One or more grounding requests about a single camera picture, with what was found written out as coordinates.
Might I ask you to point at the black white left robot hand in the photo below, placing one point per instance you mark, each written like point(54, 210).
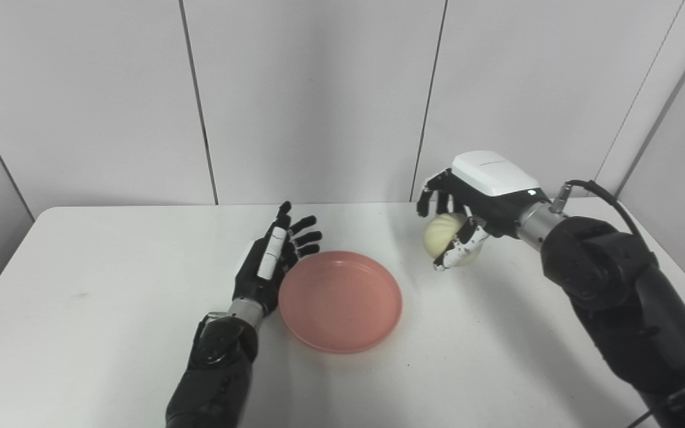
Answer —
point(262, 267)

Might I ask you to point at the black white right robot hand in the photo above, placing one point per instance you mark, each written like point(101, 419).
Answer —
point(491, 190)

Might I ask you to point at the cream steamed bun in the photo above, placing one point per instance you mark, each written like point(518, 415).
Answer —
point(442, 233)

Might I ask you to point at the pink round plate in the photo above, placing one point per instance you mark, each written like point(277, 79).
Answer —
point(339, 303)

